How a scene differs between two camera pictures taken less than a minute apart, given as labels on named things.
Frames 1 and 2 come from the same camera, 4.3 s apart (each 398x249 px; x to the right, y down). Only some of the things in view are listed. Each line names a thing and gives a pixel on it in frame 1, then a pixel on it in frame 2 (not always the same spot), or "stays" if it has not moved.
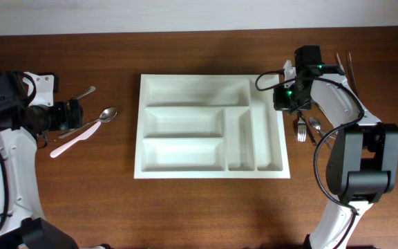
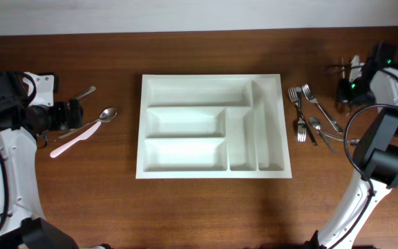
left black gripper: x=66 y=122 stays
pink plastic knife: x=52 y=154 stays
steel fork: x=301 y=130 stays
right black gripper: x=279 y=102 -> x=343 y=95
